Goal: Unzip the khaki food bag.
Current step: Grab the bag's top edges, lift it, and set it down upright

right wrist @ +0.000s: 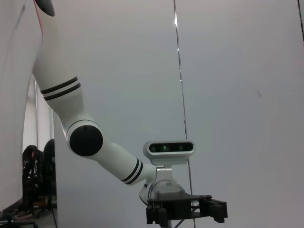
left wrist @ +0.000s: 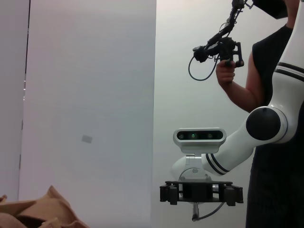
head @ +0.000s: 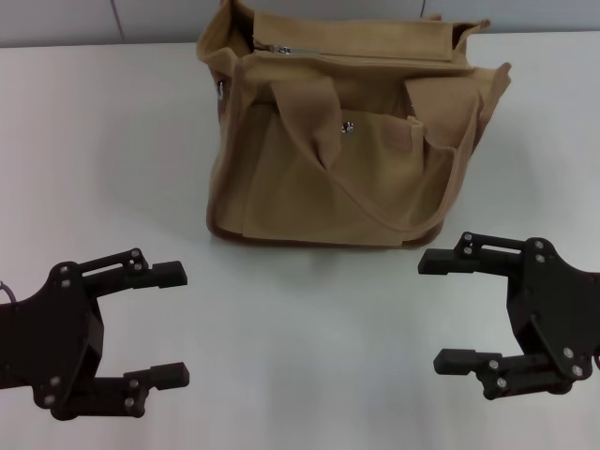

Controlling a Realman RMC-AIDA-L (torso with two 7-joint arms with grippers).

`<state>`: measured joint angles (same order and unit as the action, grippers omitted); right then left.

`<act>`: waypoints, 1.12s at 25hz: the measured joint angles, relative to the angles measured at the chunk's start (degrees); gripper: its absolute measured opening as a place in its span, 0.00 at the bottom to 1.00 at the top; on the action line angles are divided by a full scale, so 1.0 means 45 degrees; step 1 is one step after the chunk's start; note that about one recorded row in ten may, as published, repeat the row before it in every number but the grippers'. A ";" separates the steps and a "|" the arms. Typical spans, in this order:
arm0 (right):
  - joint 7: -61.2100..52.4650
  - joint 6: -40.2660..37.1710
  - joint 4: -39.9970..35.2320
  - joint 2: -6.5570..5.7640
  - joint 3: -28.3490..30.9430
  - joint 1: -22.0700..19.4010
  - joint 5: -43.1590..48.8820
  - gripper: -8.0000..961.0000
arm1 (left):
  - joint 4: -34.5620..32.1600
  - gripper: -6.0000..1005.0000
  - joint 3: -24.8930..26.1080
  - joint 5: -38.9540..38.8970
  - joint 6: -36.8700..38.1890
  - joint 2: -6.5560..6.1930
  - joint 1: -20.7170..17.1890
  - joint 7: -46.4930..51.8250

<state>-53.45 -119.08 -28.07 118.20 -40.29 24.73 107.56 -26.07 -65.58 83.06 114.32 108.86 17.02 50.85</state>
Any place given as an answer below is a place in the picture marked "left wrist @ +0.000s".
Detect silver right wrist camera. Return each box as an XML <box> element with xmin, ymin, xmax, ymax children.
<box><xmin>172</xmin><ymin>128</ymin><xmax>227</xmax><ymax>154</ymax></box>

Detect black teleoperation controller arm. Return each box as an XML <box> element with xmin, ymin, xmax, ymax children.
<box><xmin>192</xmin><ymin>0</ymin><xmax>254</xmax><ymax>70</ymax></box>

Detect khaki canvas food bag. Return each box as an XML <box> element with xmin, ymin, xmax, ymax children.
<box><xmin>0</xmin><ymin>185</ymin><xmax>90</xmax><ymax>228</ymax></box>

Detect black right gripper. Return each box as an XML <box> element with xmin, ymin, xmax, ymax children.
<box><xmin>159</xmin><ymin>180</ymin><xmax>244</xmax><ymax>207</ymax></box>

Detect black headset box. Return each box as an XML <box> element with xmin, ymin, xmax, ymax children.
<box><xmin>252</xmin><ymin>0</ymin><xmax>289</xmax><ymax>20</ymax></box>

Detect person hand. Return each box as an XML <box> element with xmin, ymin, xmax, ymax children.
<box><xmin>215</xmin><ymin>60</ymin><xmax>236</xmax><ymax>86</ymax></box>

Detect black controller cable loop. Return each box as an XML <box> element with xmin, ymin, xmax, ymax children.
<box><xmin>188</xmin><ymin>56</ymin><xmax>219</xmax><ymax>82</ymax></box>

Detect right gripper silver cable plug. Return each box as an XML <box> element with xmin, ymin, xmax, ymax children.
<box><xmin>191</xmin><ymin>201</ymin><xmax>224</xmax><ymax>222</ymax></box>

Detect person in black shirt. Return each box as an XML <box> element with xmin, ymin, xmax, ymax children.
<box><xmin>245</xmin><ymin>0</ymin><xmax>304</xmax><ymax>228</ymax></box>

